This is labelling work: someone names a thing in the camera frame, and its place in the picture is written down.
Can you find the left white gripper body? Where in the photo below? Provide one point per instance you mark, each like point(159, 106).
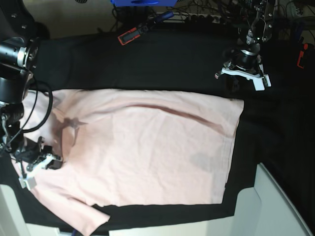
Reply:
point(246, 64)

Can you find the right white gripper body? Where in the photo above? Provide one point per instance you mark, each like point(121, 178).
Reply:
point(32, 157)

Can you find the pink T-shirt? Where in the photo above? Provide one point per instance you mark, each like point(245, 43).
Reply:
point(135, 147)

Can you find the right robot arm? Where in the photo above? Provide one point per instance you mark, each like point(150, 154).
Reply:
point(20, 37)

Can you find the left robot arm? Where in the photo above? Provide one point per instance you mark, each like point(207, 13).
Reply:
point(254, 21)

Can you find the orange blue clamp right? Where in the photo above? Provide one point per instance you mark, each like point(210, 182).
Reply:
point(296, 41)

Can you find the orange blue clamp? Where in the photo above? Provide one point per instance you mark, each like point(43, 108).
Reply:
point(143, 28)
point(296, 41)

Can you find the black table cloth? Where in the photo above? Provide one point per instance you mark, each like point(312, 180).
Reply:
point(276, 128)

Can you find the black power strip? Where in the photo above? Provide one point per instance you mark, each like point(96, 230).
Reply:
point(194, 18)

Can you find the orange blue clamp top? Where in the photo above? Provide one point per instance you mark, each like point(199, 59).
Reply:
point(143, 28)

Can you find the blue plastic box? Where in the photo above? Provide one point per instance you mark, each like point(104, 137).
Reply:
point(122, 3)

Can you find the white table frame left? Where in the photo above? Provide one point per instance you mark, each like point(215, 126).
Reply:
point(12, 222)

